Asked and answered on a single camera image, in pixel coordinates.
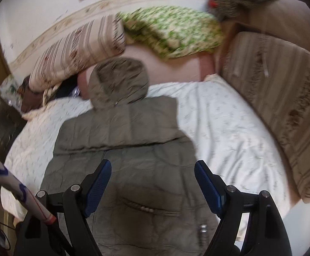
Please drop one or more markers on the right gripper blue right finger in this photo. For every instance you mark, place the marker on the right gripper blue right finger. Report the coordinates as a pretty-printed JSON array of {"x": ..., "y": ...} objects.
[{"x": 212, "y": 187}]

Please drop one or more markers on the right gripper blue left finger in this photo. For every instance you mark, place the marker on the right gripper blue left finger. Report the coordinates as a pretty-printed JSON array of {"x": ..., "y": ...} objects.
[{"x": 94, "y": 185}]

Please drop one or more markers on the olive quilted hooded jacket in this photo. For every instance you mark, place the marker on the olive quilted hooded jacket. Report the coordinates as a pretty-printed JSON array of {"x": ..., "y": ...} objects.
[{"x": 152, "y": 204}]

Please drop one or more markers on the white leaf-print bed quilt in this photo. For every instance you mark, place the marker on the white leaf-print bed quilt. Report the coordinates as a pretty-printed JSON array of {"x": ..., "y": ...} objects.
[{"x": 226, "y": 134}]

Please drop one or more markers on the white tube with blue markings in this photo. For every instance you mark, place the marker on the white tube with blue markings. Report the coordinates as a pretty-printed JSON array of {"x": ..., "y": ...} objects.
[{"x": 25, "y": 196}]

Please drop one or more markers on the brown garment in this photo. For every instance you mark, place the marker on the brown garment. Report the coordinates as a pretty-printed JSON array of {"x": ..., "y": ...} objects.
[{"x": 30, "y": 100}]

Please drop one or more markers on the striped brown cushion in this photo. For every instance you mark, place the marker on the striped brown cushion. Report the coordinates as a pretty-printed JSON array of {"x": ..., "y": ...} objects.
[{"x": 273, "y": 76}]

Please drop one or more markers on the pink folded blanket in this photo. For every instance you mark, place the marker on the pink folded blanket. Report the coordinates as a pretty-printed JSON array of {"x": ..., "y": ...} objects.
[{"x": 168, "y": 66}]

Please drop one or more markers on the striped floral folded quilt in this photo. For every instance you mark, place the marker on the striped floral folded quilt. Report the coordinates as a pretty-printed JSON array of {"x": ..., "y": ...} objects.
[{"x": 87, "y": 45}]

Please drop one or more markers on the green white patterned blanket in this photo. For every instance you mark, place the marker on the green white patterned blanket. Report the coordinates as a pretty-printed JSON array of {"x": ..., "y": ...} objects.
[{"x": 173, "y": 31}]

